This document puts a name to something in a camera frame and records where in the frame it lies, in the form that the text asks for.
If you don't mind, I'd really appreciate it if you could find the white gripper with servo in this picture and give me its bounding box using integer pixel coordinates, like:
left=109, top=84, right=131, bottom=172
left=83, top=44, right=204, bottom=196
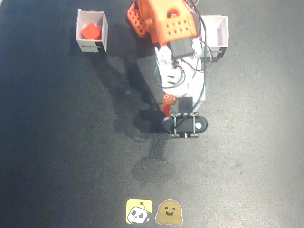
left=162, top=94, right=207, bottom=117

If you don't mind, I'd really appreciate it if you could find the red cube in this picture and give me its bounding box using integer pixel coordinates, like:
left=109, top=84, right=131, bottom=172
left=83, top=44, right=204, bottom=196
left=80, top=22, right=101, bottom=40

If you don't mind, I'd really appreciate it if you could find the white and black cardboard box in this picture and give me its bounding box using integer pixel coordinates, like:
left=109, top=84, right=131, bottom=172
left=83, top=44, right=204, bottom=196
left=75, top=9, right=109, bottom=53
left=200, top=15, right=229, bottom=63

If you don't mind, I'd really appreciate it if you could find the dark grey felt mat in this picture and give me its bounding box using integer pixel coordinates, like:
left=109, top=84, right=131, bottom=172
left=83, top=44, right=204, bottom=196
left=0, top=0, right=304, bottom=228

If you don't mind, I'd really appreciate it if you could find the hugging face emoji sticker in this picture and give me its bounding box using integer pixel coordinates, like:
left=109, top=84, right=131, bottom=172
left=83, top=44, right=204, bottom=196
left=154, top=199, right=184, bottom=226

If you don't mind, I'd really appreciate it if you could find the yellow robot face sticker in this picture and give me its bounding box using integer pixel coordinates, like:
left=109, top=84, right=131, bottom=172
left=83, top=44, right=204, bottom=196
left=125, top=199, right=153, bottom=224

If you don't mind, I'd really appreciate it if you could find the black oval wrist camera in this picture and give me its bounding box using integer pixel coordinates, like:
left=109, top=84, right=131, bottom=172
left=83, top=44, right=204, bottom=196
left=162, top=113, right=209, bottom=139

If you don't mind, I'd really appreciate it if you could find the red white servo wire bundle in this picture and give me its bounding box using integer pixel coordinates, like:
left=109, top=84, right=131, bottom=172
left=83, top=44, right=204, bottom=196
left=154, top=40, right=214, bottom=90

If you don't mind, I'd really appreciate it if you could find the black camera cable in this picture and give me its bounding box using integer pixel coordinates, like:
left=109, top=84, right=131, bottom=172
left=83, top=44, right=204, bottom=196
left=189, top=0, right=208, bottom=111

